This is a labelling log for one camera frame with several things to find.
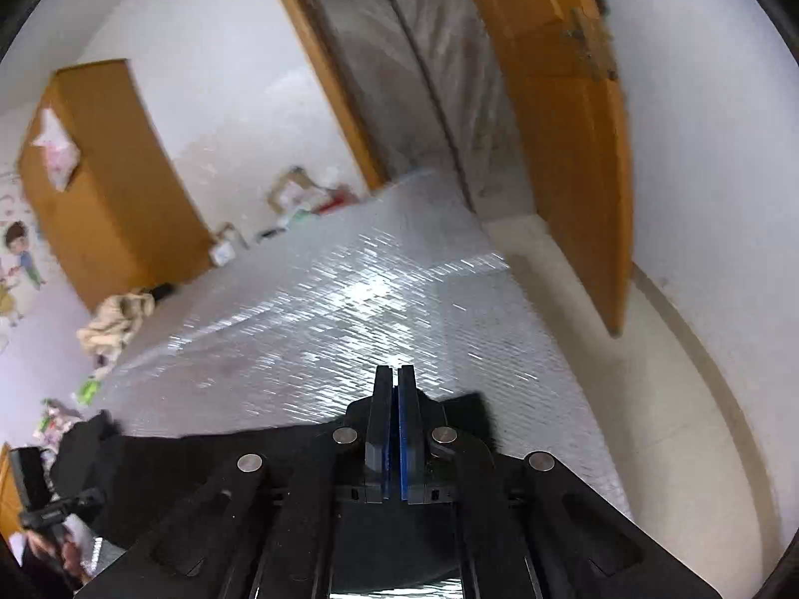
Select small white box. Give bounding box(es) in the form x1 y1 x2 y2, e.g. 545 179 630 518
209 223 247 265

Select white plastic bag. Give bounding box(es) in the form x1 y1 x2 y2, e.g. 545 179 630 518
31 109 82 191

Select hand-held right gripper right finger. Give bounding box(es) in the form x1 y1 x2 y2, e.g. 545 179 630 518
393 365 719 599

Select brown cardboard box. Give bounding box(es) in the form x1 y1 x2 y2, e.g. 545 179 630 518
268 167 319 210

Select beige floral blanket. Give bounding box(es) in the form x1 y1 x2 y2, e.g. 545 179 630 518
76 289 156 356

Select black pants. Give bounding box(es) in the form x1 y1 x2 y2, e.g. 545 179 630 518
53 392 500 588

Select wooden door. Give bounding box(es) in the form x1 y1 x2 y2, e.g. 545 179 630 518
449 0 634 338

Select wooden door frame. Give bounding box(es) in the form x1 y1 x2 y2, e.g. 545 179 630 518
259 0 385 191

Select wooden wardrobe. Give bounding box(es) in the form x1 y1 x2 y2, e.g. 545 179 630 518
17 59 213 313

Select pile of plastic packets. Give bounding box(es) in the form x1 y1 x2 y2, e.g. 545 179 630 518
275 184 360 232

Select silver foil mat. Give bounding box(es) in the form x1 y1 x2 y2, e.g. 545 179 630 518
93 168 631 599

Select colourful packets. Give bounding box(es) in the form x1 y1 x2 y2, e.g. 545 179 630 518
37 399 76 438

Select brass door handle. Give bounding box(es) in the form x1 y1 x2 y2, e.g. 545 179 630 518
565 9 619 82

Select clear plastic curtain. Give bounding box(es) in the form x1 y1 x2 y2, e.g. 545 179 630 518
287 0 538 219

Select person's left hand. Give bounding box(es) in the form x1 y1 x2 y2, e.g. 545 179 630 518
23 527 88 586

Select cartoon couple wall sticker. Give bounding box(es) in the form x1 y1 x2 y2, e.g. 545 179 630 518
0 168 47 331

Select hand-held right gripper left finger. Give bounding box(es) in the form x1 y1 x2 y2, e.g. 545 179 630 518
81 365 396 599

